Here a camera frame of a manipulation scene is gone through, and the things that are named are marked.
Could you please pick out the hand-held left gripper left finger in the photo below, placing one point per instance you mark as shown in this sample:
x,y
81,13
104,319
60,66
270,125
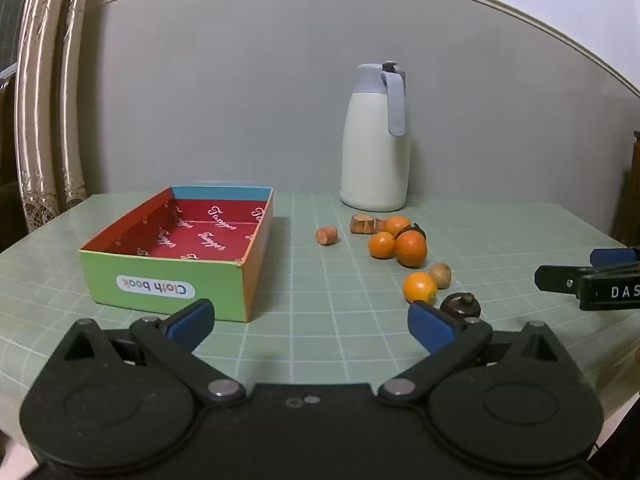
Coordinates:
x,y
192,321

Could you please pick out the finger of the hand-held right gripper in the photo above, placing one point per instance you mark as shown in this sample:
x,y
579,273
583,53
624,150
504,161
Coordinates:
x,y
615,256
557,278

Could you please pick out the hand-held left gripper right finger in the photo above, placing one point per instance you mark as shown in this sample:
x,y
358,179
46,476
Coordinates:
x,y
430,325

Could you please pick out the dark brown round fruit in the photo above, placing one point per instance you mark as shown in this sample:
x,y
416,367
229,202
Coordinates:
x,y
460,306
419,230

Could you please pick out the colourful cardboard box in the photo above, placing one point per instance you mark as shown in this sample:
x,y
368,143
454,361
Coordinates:
x,y
150,280

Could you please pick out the small tan round fruit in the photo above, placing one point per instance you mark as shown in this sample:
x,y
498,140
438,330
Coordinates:
x,y
440,275

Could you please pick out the dark wooden furniture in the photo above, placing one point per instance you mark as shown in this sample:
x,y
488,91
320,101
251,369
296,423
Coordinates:
x,y
631,185

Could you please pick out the green grid cutting mat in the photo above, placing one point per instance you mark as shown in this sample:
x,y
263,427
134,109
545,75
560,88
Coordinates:
x,y
325,305

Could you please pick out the small orange root chunk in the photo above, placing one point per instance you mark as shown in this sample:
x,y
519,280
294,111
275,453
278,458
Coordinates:
x,y
380,226

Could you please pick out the brown cut root chunk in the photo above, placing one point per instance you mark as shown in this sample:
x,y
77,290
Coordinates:
x,y
362,224

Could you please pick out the orange carrot piece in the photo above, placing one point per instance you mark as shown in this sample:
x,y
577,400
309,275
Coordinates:
x,y
326,235

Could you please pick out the white thermos jug grey lid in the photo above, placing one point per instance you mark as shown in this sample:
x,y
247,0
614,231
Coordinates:
x,y
372,160

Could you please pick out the beige lace-trimmed curtain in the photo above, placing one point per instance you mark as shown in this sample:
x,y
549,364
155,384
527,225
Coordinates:
x,y
37,110

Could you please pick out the dark window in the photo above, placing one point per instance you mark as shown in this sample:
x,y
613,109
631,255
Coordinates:
x,y
10,10

